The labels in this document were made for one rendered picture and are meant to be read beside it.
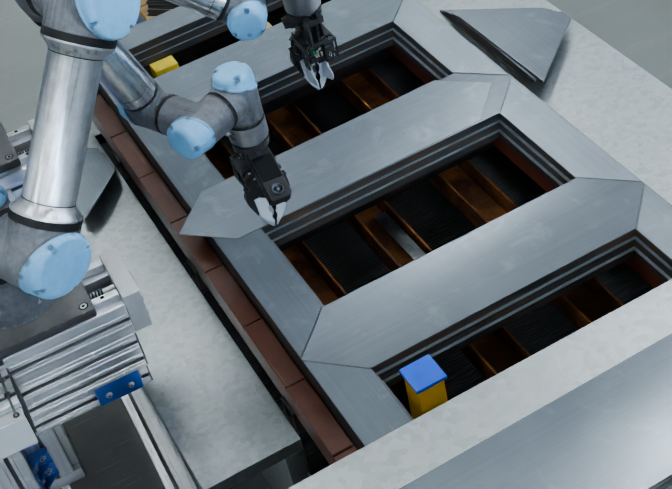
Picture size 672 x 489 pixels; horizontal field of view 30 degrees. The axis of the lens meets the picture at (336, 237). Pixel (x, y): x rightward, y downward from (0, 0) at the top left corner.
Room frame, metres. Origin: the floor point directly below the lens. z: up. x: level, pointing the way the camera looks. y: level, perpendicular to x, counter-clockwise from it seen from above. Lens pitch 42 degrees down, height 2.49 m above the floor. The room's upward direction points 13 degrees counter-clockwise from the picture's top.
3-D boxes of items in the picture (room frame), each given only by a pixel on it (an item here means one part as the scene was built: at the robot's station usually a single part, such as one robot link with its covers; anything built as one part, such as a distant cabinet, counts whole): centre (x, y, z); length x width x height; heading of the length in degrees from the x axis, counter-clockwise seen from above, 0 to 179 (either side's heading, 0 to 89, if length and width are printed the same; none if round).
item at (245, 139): (1.87, 0.12, 1.10); 0.08 x 0.08 x 0.05
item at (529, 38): (2.45, -0.54, 0.77); 0.45 x 0.20 x 0.04; 19
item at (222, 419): (2.05, 0.46, 0.67); 1.30 x 0.20 x 0.03; 19
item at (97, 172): (2.39, 0.55, 0.70); 0.39 x 0.12 x 0.04; 19
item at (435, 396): (1.38, -0.09, 0.78); 0.05 x 0.05 x 0.19; 19
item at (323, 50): (2.18, -0.04, 1.07); 0.09 x 0.08 x 0.12; 19
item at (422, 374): (1.38, -0.09, 0.88); 0.06 x 0.06 x 0.02; 19
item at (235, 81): (1.87, 0.12, 1.17); 0.09 x 0.08 x 0.11; 134
